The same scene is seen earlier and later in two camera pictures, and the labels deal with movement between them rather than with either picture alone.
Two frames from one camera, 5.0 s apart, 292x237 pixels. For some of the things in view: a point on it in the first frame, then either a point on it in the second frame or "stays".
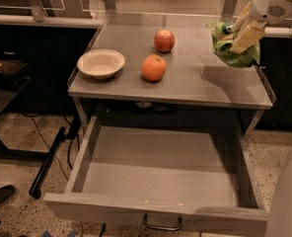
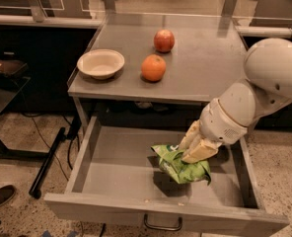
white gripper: x=266 y=6 to x=217 y=124
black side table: x=3 y=87 stays
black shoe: x=0 y=196 stays
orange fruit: x=153 y=67 stays
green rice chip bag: x=221 y=39 to x=183 y=172
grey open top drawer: x=190 y=182 stays
